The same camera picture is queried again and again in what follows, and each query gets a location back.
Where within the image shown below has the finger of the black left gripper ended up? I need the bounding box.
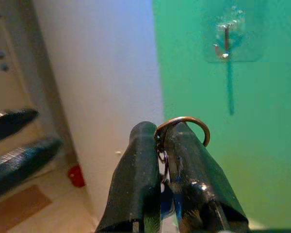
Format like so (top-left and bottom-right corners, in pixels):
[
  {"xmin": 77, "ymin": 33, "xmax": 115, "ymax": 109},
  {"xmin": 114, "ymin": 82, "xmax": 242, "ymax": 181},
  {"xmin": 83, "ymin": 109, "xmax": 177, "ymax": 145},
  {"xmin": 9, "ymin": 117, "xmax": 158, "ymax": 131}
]
[
  {"xmin": 0, "ymin": 108, "xmax": 40, "ymax": 143},
  {"xmin": 0, "ymin": 136, "xmax": 65, "ymax": 200}
]

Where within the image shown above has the green hook board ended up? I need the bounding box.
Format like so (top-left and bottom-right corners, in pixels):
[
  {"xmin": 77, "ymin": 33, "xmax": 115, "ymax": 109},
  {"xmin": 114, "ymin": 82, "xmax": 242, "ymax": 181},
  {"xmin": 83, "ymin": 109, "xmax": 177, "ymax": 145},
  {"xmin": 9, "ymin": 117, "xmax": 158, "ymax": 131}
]
[{"xmin": 151, "ymin": 0, "xmax": 291, "ymax": 231}]

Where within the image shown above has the brown floor mat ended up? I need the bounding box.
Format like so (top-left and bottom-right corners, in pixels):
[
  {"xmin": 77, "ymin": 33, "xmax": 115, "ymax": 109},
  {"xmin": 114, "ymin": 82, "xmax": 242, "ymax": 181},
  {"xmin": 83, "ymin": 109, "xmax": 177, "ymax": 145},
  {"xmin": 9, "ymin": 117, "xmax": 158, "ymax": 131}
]
[{"xmin": 0, "ymin": 183, "xmax": 53, "ymax": 233}]

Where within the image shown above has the key bunch with ring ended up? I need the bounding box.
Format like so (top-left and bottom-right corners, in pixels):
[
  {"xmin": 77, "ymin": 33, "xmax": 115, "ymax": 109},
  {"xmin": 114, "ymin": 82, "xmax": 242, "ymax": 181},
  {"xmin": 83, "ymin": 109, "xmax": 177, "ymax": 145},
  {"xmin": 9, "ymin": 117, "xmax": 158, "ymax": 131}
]
[{"xmin": 153, "ymin": 116, "xmax": 211, "ymax": 219}]

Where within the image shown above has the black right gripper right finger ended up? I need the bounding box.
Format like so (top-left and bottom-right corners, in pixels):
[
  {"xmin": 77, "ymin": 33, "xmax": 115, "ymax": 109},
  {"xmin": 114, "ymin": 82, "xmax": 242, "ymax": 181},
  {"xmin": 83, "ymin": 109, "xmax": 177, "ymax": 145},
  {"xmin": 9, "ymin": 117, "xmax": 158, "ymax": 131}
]
[{"xmin": 160, "ymin": 120, "xmax": 250, "ymax": 233}]

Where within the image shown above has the small red object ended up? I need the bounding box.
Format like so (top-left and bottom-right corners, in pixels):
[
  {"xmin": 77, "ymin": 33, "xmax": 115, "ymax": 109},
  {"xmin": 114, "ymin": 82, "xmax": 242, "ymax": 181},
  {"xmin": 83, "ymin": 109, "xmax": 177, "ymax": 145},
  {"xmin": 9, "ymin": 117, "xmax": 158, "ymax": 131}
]
[{"xmin": 67, "ymin": 164, "xmax": 86, "ymax": 188}]

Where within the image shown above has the clear adhesive metal hook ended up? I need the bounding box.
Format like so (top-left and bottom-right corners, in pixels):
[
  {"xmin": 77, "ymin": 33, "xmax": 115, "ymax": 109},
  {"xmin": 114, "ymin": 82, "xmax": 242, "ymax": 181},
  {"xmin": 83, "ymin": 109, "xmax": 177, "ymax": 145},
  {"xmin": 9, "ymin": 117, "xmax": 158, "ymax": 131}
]
[{"xmin": 203, "ymin": 14, "xmax": 265, "ymax": 64}]

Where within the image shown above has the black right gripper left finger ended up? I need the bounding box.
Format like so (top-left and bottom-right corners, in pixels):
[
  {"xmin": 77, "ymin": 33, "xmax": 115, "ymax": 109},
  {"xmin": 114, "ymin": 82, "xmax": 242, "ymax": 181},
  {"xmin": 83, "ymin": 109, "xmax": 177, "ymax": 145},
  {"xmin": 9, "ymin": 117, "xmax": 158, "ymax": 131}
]
[{"xmin": 95, "ymin": 120, "xmax": 162, "ymax": 233}]

